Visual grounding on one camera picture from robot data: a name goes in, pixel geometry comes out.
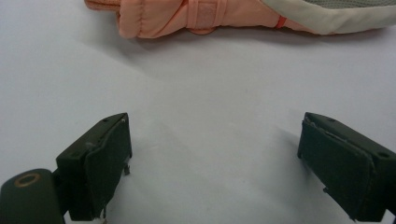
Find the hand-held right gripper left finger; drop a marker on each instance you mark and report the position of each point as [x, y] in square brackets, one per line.
[93, 168]

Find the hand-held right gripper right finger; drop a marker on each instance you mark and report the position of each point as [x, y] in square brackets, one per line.
[345, 165]

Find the peach padded cartoon glove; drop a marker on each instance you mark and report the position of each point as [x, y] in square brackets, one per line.
[162, 15]

